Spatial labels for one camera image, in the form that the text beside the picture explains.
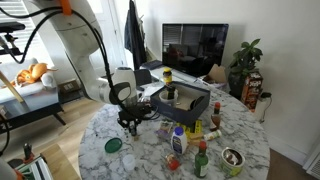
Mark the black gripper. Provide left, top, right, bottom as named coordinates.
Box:
left=116, top=103, right=155, bottom=135

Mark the orange stuffed toy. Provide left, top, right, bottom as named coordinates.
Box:
left=9, top=62, right=58, bottom=88

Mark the green plastic lid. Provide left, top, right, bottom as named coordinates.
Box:
left=104, top=137, right=123, bottom=154

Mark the purple snack packet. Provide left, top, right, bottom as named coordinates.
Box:
left=154, top=119, right=175, bottom=140

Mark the clear plastic cup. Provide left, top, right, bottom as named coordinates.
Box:
left=121, top=153, right=137, bottom=173

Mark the white cup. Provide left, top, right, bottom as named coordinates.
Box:
left=158, top=89, right=180, bottom=108

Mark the white paper sheet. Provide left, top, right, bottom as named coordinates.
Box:
left=138, top=81, right=166, bottom=101

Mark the dark blue cardboard box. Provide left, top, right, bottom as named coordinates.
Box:
left=149, top=81, right=212, bottom=128

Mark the white bottle blue cap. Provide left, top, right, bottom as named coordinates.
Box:
left=170, top=126, right=189, bottom=156

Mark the dark glass bottle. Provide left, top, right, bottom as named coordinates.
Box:
left=165, top=83, right=177, bottom=100

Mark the grey chair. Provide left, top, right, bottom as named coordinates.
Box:
left=134, top=68, right=154, bottom=86

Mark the small red capped jar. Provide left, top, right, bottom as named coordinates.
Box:
left=165, top=153, right=182, bottom=172

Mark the yellow jar black cap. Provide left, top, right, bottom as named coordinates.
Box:
left=162, top=67, right=173, bottom=85

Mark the long wooden block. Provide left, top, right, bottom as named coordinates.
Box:
left=187, top=133, right=204, bottom=147

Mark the dark blue flat book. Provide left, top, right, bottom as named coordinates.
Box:
left=141, top=59, right=163, bottom=70

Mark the black round object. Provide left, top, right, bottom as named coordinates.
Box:
left=189, top=95, right=206, bottom=112

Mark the white low tv stand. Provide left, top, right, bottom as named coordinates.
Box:
left=139, top=59, right=228, bottom=91

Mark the brown box with label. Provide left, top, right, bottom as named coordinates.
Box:
left=57, top=78, right=81, bottom=94

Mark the green glass bottle red cap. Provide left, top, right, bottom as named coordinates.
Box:
left=193, top=140, right=210, bottom=179

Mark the small white bottle green cap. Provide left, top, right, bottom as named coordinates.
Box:
left=202, top=129, right=223, bottom=142

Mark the brown sauce bottle red cap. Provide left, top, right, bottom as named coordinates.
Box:
left=209, top=101, right=222, bottom=132

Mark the dark hanging coat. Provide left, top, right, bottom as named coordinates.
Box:
left=123, top=0, right=148, bottom=71

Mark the open brown cardboard box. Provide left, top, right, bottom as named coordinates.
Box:
left=201, top=64, right=228, bottom=85

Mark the black flat screen television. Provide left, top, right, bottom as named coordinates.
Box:
left=161, top=23, right=230, bottom=78

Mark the open green tin can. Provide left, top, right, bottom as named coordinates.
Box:
left=219, top=147, right=247, bottom=178

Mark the green white striped object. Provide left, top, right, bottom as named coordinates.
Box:
left=13, top=154, right=54, bottom=180

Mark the black red clamp tool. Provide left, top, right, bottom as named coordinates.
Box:
left=22, top=142, right=34, bottom=164

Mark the dark plant pot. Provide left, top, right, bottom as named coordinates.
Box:
left=227, top=71, right=249, bottom=100

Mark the orange Jenga box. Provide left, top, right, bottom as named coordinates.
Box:
left=240, top=71, right=264, bottom=113

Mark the wooden slat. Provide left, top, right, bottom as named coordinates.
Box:
left=0, top=69, right=25, bottom=104

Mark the white canister black lid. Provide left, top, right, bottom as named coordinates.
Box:
left=254, top=92, right=273, bottom=124

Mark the green leafy plant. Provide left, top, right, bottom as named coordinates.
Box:
left=229, top=38, right=264, bottom=79

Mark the white floor vent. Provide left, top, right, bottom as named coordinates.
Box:
left=304, top=153, right=320, bottom=180

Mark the black cable bundle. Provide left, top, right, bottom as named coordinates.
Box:
left=0, top=4, right=160, bottom=122

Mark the grey daybed black frame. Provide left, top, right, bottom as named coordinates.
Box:
left=0, top=58, right=68, bottom=134

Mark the orange cable clip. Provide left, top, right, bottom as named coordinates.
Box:
left=59, top=0, right=73, bottom=16

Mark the black camera stand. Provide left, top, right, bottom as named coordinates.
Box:
left=0, top=21, right=27, bottom=57

